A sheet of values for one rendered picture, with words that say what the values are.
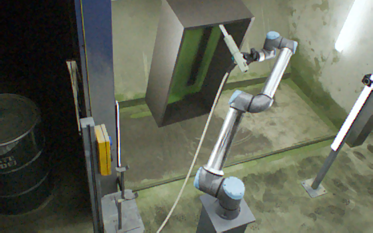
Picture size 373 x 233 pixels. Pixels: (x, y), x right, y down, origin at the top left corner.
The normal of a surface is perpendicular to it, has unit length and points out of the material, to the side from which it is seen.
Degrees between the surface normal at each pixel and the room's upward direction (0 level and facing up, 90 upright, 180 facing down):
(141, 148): 0
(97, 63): 90
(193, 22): 12
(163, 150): 0
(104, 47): 90
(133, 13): 57
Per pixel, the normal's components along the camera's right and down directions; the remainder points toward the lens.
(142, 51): 0.39, 0.14
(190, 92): 0.22, -0.60
